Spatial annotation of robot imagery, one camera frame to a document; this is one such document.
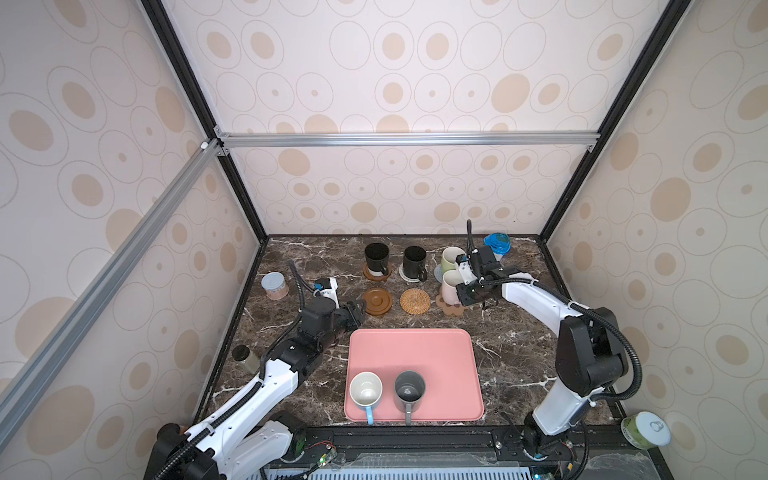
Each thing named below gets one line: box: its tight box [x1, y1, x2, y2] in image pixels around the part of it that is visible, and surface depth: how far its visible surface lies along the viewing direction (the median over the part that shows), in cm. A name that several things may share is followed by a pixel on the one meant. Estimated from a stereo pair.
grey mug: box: [394, 370, 426, 426], surface depth 76 cm
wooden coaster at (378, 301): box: [364, 287, 393, 317], surface depth 102 cm
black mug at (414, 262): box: [403, 245, 427, 282], surface depth 105 cm
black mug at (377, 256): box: [365, 242, 390, 276], surface depth 106 cm
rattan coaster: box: [399, 288, 431, 315], surface depth 102 cm
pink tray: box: [344, 328, 484, 421], surface depth 88 cm
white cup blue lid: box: [483, 232, 512, 262], surface depth 108 cm
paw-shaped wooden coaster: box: [435, 294, 470, 316], surface depth 102 cm
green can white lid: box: [621, 411, 672, 450], surface depth 74 cm
